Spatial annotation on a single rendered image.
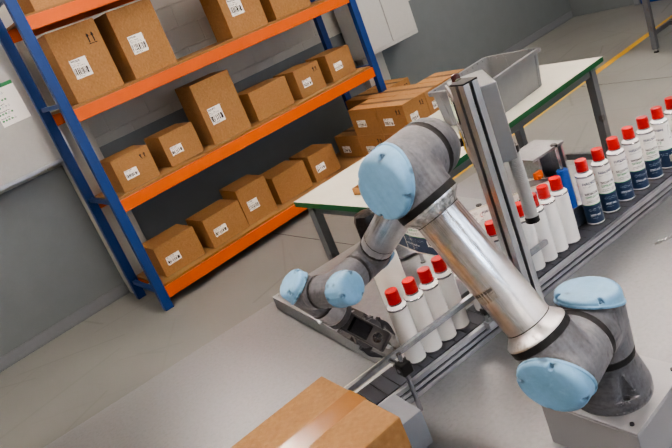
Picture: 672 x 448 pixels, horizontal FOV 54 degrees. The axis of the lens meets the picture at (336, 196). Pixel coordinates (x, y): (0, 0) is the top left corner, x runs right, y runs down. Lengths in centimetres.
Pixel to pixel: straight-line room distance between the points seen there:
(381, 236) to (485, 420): 47
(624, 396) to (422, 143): 59
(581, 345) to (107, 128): 498
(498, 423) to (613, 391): 32
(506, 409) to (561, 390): 43
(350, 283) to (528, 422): 48
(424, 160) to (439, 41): 699
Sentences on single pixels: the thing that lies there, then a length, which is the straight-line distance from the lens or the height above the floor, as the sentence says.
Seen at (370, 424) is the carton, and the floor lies 112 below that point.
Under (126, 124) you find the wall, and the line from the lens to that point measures 581.
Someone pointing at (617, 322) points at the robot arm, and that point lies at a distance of 124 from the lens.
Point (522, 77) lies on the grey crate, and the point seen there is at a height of 92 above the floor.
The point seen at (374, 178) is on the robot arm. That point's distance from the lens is 108.
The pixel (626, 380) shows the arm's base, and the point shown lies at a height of 99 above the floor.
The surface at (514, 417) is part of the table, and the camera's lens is 153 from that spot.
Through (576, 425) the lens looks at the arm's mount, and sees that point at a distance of 138.
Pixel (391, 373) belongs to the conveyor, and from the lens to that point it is 169.
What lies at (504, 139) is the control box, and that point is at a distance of 154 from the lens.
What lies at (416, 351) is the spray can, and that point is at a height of 92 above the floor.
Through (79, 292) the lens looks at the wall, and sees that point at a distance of 576.
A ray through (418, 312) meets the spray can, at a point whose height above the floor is 100.
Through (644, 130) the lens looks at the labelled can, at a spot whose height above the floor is 105.
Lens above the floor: 182
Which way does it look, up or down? 18 degrees down
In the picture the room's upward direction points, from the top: 22 degrees counter-clockwise
